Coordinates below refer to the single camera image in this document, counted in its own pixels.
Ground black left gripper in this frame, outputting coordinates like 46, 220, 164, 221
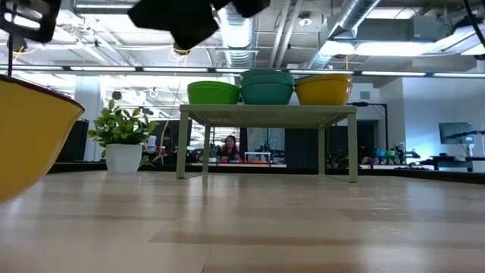
0, 0, 63, 43

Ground green plastic bowl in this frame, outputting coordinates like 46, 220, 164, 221
186, 80, 241, 86
186, 86, 241, 105
186, 83, 241, 89

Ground teal floral patterned bowl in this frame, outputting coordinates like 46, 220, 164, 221
239, 83, 296, 106
239, 75, 296, 87
240, 69, 295, 79

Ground yellow floral patterned bowl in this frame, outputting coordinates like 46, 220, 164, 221
294, 80, 353, 106
0, 74, 86, 205
294, 74, 353, 85

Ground pale green perforated metal shelf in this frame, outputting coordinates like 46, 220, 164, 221
176, 104, 358, 184

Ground person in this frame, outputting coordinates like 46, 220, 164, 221
221, 135, 242, 162

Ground green potted plant white pot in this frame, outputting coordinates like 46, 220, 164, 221
86, 99, 161, 174

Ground background wooden table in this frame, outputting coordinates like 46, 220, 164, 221
189, 162, 288, 168

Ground black stand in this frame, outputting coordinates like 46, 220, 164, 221
346, 101, 390, 152

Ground silver ventilation duct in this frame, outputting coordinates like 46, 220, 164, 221
305, 0, 382, 70
221, 3, 259, 69

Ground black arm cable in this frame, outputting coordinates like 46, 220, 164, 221
461, 0, 485, 61

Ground wall-mounted monitor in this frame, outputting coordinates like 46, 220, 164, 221
438, 121, 475, 145

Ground black aluminium table frame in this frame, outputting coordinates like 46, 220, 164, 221
47, 161, 485, 186

